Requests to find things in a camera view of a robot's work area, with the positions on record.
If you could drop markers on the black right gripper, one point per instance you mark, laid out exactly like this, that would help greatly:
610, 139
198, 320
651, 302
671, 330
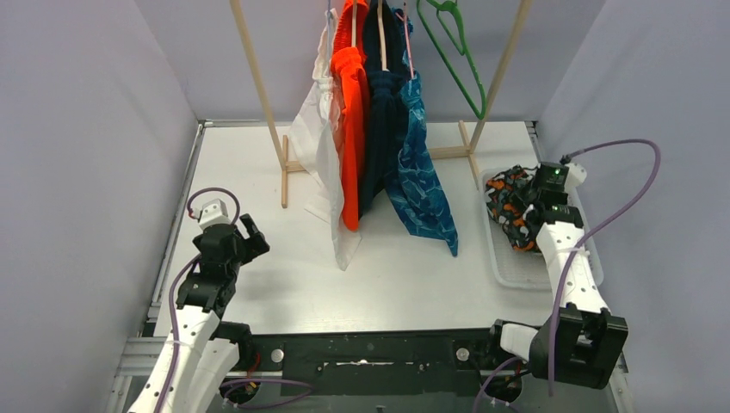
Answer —
533, 182

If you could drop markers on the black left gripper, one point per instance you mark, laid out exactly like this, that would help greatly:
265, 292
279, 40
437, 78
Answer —
240, 247

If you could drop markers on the camouflage orange grey shorts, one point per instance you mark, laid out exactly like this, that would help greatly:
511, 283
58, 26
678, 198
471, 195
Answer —
518, 222

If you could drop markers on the clear plastic basket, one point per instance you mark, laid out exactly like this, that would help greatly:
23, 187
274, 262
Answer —
521, 270

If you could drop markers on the green hanger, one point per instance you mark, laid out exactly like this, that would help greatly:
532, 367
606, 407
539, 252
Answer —
449, 16

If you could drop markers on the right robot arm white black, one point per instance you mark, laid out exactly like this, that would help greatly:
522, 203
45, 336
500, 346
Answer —
581, 343

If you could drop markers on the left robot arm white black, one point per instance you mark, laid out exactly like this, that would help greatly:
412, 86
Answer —
201, 348

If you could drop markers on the blue patterned shorts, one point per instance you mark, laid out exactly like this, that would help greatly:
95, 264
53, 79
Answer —
416, 193

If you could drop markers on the white shorts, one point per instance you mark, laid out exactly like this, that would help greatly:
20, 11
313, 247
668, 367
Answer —
313, 135

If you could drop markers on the navy blue shorts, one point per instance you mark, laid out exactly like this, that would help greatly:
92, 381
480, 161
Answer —
385, 106

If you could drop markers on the pink hanger of blue shorts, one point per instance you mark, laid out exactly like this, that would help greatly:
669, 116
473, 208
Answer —
405, 19

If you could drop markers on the wooden hanger of navy shorts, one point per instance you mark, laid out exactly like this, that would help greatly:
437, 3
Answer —
382, 37

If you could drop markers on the wooden hanger of orange shorts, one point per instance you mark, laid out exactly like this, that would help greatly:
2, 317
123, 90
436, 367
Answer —
353, 23

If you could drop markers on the wooden clothes rack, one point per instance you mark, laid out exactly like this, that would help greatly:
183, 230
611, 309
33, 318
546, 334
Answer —
469, 141

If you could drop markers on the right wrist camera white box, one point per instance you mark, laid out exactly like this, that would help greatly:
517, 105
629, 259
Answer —
575, 177

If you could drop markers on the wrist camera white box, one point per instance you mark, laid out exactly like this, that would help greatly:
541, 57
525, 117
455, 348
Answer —
213, 213
575, 177

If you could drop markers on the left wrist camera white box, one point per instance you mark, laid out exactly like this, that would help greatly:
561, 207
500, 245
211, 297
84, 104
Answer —
213, 213

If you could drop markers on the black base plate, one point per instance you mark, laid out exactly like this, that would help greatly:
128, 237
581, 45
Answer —
393, 363

